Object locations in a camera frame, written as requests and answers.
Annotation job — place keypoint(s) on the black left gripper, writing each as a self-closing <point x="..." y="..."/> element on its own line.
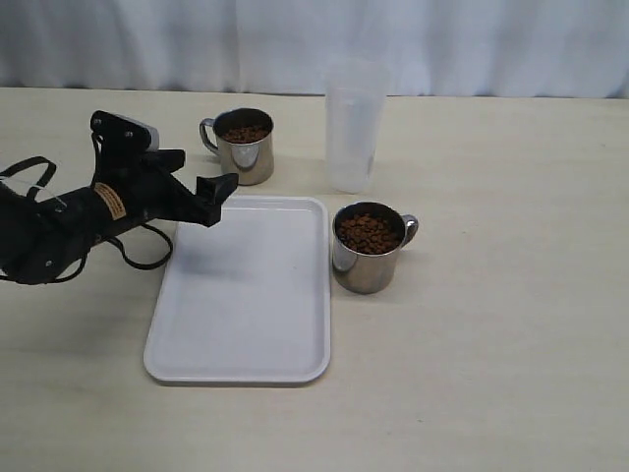
<point x="126" y="197"/>

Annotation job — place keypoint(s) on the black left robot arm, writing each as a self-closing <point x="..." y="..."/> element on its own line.
<point x="40" y="240"/>

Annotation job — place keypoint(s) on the clear plastic tall container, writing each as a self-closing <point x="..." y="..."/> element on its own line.
<point x="355" y="91"/>

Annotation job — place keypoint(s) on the white plastic tray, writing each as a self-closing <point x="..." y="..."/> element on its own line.
<point x="246" y="301"/>

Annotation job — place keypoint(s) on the steel mug with kibble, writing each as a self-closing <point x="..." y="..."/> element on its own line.
<point x="367" y="240"/>

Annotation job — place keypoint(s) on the white curtain backdrop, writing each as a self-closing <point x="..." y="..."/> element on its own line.
<point x="503" y="48"/>

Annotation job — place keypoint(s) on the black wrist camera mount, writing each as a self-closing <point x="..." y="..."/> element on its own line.
<point x="116" y="139"/>

